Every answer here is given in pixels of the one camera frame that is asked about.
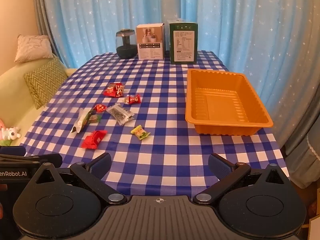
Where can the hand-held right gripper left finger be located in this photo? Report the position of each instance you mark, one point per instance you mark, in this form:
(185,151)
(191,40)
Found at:
(103,163)

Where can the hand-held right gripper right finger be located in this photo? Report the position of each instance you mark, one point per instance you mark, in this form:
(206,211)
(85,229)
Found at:
(219,166)

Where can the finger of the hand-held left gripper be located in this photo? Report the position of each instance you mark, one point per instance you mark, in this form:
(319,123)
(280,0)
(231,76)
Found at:
(50,159)
(12,150)

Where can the plain red snack packet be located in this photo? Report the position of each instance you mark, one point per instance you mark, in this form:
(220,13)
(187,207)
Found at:
(94,139)

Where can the small green candy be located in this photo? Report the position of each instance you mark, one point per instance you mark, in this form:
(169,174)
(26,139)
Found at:
(94,118)

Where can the white and green snack packet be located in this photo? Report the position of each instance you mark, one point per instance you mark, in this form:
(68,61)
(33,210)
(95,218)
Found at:
(81,121)

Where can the yellow and green candy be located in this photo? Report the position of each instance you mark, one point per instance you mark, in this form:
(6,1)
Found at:
(140,132)

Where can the clear packet of dark seeds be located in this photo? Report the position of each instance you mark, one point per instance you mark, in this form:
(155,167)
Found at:
(120,114)

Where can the small red candy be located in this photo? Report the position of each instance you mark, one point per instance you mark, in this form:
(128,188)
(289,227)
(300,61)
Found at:
(100,108)

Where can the orange plastic tray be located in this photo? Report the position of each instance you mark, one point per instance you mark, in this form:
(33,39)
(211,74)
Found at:
(217,105)

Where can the red twist-wrapped candy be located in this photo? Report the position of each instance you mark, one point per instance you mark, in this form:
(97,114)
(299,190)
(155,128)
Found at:
(133,99)

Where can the red printed snack packet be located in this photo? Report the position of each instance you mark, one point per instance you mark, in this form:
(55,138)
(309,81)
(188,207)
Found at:
(110,90)
(120,90)

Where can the white plush toy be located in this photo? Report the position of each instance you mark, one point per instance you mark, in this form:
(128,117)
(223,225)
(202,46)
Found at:
(12,133)

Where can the pink plush toy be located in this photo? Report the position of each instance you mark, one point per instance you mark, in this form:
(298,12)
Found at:
(2,128)

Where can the light green sofa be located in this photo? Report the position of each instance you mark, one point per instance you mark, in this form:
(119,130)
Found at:
(12,97)

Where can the blue checked tablecloth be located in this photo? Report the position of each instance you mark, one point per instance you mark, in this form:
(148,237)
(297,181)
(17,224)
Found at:
(160,155)

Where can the green zigzag pillow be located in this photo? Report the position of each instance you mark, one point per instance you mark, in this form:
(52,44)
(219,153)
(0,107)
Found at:
(45,80)

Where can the grey lace-trimmed curtain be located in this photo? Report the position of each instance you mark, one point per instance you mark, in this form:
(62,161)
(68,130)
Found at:
(313,145)

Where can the beige pillow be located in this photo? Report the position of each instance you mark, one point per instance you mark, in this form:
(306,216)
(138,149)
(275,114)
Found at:
(32,47)

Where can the dark round humidifier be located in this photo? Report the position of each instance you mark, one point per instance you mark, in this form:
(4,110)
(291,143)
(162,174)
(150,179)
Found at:
(126,45)

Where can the green carton box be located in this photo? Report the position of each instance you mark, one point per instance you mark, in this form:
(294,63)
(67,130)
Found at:
(182,42)

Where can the white product box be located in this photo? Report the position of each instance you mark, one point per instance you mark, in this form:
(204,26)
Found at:
(151,42)

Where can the blue star curtain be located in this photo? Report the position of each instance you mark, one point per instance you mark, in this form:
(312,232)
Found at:
(225,17)

